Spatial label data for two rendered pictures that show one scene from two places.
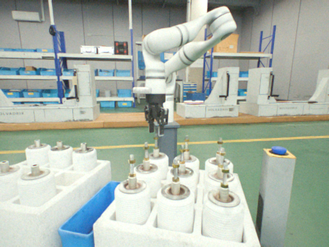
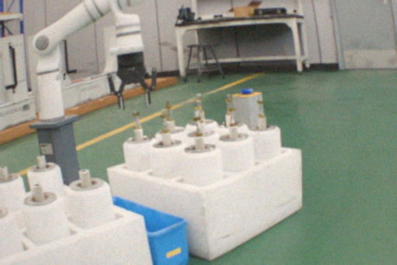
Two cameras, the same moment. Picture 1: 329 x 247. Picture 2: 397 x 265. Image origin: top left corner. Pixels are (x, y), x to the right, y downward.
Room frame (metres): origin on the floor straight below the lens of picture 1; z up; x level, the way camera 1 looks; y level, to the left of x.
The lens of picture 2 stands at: (-0.12, 0.97, 0.51)
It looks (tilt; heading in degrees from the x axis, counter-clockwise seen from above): 11 degrees down; 304
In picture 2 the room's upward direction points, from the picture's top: 6 degrees counter-clockwise
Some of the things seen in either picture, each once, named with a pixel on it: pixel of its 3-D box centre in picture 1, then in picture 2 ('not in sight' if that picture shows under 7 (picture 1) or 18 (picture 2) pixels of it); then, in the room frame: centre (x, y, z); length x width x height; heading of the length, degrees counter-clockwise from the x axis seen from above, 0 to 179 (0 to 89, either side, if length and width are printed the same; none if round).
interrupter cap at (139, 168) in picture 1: (146, 168); (167, 144); (0.59, 0.06, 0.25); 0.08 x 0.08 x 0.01
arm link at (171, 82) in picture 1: (166, 82); (46, 53); (1.15, -0.01, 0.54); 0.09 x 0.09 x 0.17; 37
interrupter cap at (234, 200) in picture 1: (223, 197); (262, 128); (0.42, -0.14, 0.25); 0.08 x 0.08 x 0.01
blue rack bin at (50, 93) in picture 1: (53, 93); not in sight; (5.09, 2.89, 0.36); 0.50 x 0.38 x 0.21; 8
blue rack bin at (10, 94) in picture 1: (16, 93); not in sight; (4.92, 3.74, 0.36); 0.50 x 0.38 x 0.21; 10
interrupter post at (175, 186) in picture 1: (175, 186); (233, 132); (0.45, -0.03, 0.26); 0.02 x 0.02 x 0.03
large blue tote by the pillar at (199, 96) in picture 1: (195, 99); not in sight; (5.35, -0.88, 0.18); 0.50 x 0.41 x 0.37; 14
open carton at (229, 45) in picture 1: (222, 45); not in sight; (5.87, -1.68, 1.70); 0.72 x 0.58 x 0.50; 103
